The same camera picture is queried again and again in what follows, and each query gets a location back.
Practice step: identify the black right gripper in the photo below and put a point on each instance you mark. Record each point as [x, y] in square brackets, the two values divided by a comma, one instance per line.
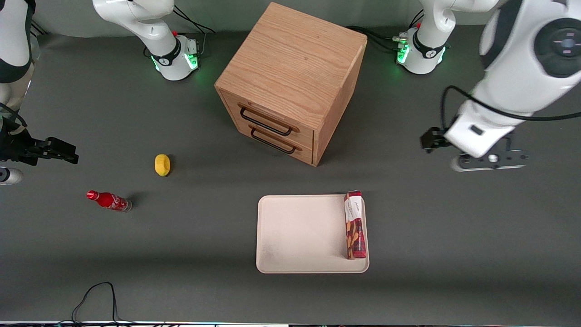
[18, 147]

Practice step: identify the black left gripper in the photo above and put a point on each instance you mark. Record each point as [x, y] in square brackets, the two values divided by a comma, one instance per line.
[432, 139]

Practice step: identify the red cookie box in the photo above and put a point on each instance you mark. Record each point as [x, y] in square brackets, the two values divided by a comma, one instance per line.
[355, 227]

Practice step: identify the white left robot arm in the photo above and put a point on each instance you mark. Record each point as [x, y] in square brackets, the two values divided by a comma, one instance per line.
[513, 68]

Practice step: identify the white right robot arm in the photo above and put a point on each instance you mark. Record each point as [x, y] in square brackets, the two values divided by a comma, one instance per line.
[150, 27]

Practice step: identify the white plastic tray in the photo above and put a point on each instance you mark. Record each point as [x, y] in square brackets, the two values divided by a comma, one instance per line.
[308, 234]

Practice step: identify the red cola bottle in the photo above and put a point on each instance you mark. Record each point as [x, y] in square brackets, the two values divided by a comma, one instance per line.
[109, 200]

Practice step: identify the yellow lemon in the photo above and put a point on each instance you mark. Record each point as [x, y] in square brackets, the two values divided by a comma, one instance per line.
[162, 165]

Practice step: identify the wooden drawer front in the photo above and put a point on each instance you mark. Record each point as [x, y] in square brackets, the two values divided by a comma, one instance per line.
[299, 131]
[304, 152]

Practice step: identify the wooden drawer cabinet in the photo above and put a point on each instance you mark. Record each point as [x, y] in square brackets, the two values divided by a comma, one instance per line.
[295, 59]

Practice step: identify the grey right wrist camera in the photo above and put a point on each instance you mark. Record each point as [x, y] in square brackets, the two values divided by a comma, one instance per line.
[9, 176]

